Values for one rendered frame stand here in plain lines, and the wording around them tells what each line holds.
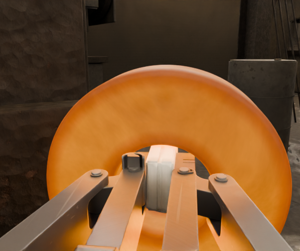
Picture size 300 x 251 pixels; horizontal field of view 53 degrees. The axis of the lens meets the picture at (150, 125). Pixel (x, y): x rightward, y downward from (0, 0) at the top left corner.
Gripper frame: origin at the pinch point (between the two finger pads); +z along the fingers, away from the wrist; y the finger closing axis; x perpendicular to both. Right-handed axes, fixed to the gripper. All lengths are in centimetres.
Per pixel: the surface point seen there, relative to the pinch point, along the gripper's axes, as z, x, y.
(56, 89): 32.5, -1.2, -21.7
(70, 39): 34.7, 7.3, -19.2
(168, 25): 740, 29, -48
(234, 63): 255, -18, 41
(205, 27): 801, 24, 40
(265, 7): 407, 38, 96
